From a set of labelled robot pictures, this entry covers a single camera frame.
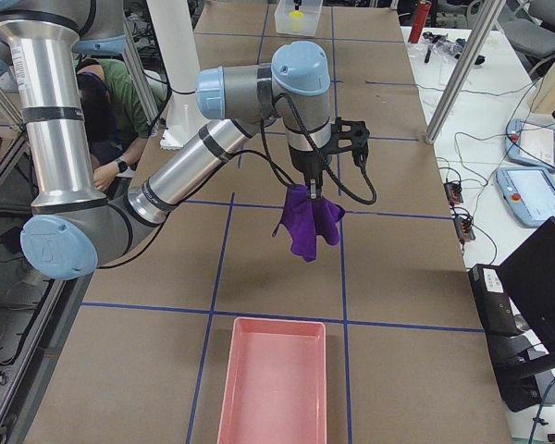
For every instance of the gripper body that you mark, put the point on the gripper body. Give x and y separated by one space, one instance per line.
306 163

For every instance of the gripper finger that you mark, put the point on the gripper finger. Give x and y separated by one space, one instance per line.
312 190

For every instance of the purple cloth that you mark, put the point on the purple cloth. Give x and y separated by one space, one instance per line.
306 219

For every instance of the yellow plastic cup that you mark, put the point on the yellow plastic cup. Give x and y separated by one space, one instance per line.
296 21

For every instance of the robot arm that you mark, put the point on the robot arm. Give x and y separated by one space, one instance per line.
77 148

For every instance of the black box device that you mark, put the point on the black box device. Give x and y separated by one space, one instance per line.
493 303

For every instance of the clear plastic bin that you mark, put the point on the clear plastic bin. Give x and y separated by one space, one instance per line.
310 8

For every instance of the red cylinder bottle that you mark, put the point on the red cylinder bottle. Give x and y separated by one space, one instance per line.
420 16

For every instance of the person in green shirt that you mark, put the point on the person in green shirt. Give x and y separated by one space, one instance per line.
117 128

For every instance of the pink plastic tray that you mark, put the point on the pink plastic tray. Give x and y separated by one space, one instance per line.
276 383

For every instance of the far teach pendant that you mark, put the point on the far teach pendant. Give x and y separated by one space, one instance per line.
530 144

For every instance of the teach pendant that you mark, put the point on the teach pendant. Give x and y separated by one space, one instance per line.
530 144
529 191

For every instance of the near teach pendant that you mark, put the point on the near teach pendant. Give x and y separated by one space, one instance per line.
529 191

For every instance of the black monitor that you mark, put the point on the black monitor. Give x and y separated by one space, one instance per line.
528 277

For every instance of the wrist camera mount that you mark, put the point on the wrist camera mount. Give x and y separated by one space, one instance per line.
349 136

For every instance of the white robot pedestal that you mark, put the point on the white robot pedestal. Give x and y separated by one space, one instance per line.
174 34

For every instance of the aluminium frame post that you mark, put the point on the aluminium frame post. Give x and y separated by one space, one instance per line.
488 16

